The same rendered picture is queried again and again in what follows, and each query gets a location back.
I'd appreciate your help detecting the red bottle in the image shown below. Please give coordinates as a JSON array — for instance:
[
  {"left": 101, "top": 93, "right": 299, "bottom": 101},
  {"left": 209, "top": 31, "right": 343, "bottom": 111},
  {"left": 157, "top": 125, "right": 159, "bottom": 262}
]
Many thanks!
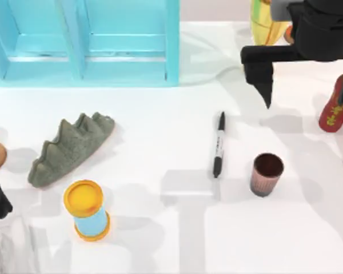
[{"left": 318, "top": 72, "right": 343, "bottom": 134}]

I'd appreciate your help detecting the orange object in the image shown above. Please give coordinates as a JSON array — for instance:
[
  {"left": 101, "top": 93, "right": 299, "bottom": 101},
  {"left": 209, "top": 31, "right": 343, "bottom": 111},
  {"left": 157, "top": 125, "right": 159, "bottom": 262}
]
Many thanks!
[{"left": 284, "top": 25, "right": 294, "bottom": 44}]

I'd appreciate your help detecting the grey rounded box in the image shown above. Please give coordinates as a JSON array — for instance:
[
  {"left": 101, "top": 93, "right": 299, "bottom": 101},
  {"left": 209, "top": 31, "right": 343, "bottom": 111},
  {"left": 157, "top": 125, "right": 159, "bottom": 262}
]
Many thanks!
[{"left": 269, "top": 0, "right": 290, "bottom": 22}]

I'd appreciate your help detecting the yellow bottle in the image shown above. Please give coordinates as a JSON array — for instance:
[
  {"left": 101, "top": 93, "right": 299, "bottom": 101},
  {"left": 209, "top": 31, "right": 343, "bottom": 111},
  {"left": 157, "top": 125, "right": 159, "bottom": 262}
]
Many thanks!
[{"left": 250, "top": 0, "right": 289, "bottom": 46}]

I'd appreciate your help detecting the black marker pen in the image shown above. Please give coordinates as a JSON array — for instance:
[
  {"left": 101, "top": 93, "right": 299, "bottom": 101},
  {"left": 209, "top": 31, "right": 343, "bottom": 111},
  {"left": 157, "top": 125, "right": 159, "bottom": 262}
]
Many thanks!
[{"left": 212, "top": 111, "right": 226, "bottom": 179}]

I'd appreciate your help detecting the dark pink cup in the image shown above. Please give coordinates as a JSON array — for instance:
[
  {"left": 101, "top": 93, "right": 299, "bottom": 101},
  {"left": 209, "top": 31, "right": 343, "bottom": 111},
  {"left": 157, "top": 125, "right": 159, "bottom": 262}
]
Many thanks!
[{"left": 249, "top": 153, "right": 284, "bottom": 198}]

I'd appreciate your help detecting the light blue rack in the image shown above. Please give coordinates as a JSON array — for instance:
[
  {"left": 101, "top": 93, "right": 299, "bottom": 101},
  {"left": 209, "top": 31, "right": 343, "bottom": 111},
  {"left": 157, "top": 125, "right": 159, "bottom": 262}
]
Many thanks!
[{"left": 0, "top": 0, "right": 180, "bottom": 87}]

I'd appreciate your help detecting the grey ridged egg carton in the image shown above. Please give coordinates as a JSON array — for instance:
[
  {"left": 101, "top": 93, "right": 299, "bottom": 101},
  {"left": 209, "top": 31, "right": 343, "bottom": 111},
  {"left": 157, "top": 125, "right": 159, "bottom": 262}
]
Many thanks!
[{"left": 27, "top": 112, "right": 115, "bottom": 188}]

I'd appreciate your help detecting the blue can with orange lid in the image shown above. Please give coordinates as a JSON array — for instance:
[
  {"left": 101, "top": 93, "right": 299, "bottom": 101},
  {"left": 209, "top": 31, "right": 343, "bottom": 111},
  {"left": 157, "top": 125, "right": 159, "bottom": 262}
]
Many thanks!
[{"left": 63, "top": 179, "right": 111, "bottom": 240}]

